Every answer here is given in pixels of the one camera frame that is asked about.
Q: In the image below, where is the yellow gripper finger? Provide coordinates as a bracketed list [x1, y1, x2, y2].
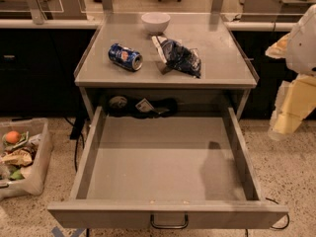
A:
[268, 75, 316, 140]
[265, 34, 289, 59]

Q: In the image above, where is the blue chip bag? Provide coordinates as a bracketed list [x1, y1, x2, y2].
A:
[151, 36, 201, 78]

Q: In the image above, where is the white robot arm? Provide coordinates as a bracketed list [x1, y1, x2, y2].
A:
[266, 5, 316, 140]

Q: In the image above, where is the grey open top drawer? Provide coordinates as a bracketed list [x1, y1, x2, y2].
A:
[48, 108, 288, 229]

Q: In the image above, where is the grey cabinet table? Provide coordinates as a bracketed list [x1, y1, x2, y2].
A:
[75, 13, 258, 113]

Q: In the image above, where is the white bowl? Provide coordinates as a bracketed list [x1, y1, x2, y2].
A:
[141, 12, 171, 34]

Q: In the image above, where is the blue soda can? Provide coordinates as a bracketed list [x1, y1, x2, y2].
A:
[108, 43, 143, 72]

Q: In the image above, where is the black bundle under tabletop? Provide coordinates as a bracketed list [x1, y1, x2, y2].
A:
[107, 96, 178, 119]

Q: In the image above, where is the clear plastic storage bin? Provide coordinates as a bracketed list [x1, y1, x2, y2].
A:
[0, 118, 52, 199]

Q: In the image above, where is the orange fruit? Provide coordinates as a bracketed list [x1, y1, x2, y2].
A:
[5, 130, 21, 144]

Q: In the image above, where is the black power cable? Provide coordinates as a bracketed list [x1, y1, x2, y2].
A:
[265, 197, 291, 231]

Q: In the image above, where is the black metal drawer handle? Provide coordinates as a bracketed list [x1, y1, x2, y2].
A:
[150, 214, 189, 230]

